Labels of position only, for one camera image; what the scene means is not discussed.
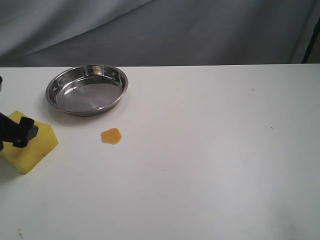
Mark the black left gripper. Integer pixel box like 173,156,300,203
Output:
0,113,39,151

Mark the yellow sponge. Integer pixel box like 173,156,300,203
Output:
0,111,58,175

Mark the stainless steel round pan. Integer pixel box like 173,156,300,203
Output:
45,64,129,117

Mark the orange liquid spill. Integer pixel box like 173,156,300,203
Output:
100,128,122,145

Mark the grey backdrop cloth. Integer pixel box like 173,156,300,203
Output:
0,0,320,67

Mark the black stand pole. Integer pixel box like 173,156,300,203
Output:
301,18,320,64

